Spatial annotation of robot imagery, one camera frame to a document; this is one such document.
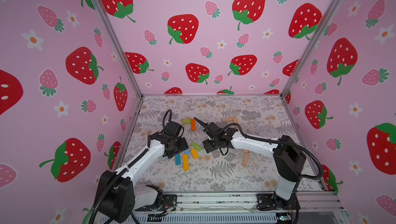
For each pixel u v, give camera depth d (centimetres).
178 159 88
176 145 75
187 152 90
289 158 47
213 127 68
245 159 88
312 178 45
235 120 107
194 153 90
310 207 73
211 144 78
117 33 86
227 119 108
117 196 40
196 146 93
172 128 67
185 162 88
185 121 104
